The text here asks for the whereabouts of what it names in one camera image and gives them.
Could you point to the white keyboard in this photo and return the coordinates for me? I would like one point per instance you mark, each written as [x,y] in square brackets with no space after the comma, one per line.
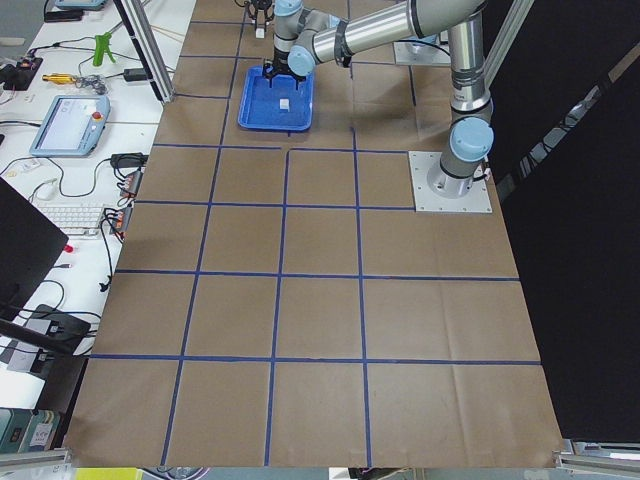
[74,220]

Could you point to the blue plastic tray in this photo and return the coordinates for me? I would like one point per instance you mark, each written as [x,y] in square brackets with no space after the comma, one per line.
[259,106]

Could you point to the black power adapter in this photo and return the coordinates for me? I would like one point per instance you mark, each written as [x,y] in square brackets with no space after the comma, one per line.
[135,75]

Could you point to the yellow screwdriver tool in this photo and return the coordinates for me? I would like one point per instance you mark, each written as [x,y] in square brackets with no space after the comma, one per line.
[59,79]

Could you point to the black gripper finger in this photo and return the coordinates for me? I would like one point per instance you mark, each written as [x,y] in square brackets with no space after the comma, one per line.
[300,81]
[268,74]
[252,16]
[268,17]

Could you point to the black monitor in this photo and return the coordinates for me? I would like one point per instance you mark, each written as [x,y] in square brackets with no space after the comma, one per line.
[30,246]

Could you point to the green clamp tool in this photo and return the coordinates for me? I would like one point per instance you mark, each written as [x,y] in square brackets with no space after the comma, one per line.
[102,49]

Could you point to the aluminium frame post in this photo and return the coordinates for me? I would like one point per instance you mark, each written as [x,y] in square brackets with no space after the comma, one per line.
[138,27]

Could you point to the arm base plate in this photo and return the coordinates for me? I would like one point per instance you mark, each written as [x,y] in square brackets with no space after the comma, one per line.
[436,192]

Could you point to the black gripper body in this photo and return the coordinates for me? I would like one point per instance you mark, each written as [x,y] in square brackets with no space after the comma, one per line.
[258,8]
[283,69]

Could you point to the teach pendant tablet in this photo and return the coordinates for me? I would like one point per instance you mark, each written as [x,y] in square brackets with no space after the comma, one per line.
[72,126]

